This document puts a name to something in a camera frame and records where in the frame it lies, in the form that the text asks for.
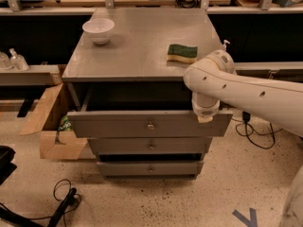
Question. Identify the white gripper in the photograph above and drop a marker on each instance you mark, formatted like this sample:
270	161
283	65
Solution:
206	112

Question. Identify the green yellow sponge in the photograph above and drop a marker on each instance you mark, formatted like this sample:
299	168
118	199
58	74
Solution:
182	53

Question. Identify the grey drawer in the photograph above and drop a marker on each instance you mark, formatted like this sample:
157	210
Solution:
149	145
142	110
150	168

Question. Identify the cardboard box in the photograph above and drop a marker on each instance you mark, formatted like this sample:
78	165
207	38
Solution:
46	119

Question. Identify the green snack bag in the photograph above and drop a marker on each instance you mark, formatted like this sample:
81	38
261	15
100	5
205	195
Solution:
65	124

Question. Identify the grey drawer cabinet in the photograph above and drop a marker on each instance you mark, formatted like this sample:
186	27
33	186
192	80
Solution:
137	52

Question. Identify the grey middle drawer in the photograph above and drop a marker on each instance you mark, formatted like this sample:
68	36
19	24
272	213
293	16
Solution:
149	145

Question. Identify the grey top drawer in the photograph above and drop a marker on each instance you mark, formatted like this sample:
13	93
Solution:
142	110

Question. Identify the grey bottom drawer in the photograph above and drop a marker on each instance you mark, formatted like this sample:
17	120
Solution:
150	168

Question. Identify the clear sanitizer bottle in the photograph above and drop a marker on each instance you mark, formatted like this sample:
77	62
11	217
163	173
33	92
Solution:
18	61

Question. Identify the clear bottle at edge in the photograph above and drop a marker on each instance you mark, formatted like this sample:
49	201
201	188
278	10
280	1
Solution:
5	61

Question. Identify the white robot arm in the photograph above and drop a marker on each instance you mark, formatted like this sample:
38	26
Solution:
213	80

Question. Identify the blue tape floor marker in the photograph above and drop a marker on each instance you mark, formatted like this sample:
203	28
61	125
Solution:
251	221

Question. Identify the white bowl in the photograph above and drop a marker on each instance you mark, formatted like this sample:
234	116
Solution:
99	30

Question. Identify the white pump bottle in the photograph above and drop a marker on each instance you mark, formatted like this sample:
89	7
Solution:
225	44

